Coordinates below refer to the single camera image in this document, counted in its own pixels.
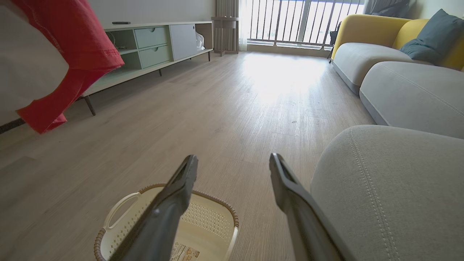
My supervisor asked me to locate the mint green TV cabinet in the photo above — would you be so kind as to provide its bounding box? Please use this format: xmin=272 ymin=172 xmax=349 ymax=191
xmin=75 ymin=21 xmax=214 ymax=116

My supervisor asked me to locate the cream plastic laundry basket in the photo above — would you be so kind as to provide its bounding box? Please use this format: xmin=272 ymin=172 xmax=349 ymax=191
xmin=94 ymin=183 xmax=240 ymax=261

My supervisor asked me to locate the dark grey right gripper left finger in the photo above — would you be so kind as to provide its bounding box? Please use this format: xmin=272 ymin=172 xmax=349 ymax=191
xmin=109 ymin=155 xmax=199 ymax=261

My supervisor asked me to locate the grey and yellow sofa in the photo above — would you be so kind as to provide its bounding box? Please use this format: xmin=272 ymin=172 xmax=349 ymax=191
xmin=310 ymin=14 xmax=464 ymax=261

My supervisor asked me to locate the round wooden side table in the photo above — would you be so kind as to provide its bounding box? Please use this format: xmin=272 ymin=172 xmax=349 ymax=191
xmin=212 ymin=16 xmax=240 ymax=57

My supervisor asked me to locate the beige curtain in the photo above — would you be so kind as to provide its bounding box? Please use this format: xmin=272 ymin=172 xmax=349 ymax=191
xmin=215 ymin=0 xmax=248 ymax=52

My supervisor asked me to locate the dark grey hanging cloth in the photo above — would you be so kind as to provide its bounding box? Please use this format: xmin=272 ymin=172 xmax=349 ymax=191
xmin=364 ymin=0 xmax=411 ymax=18

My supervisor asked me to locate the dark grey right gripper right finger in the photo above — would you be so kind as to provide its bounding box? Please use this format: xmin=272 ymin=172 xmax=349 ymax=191
xmin=269 ymin=153 xmax=357 ymax=261

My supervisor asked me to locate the metal balcony railing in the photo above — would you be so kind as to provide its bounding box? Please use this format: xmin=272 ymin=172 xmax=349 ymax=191
xmin=247 ymin=0 xmax=366 ymax=48

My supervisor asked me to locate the blue-grey throw pillow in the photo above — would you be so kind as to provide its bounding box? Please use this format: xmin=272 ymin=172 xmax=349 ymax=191
xmin=399 ymin=9 xmax=464 ymax=66

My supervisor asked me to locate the red cloth garment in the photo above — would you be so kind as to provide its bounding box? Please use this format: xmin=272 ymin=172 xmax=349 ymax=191
xmin=10 ymin=0 xmax=125 ymax=134

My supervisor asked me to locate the white paper label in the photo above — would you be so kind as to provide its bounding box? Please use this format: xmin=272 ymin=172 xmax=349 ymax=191
xmin=170 ymin=242 xmax=200 ymax=261

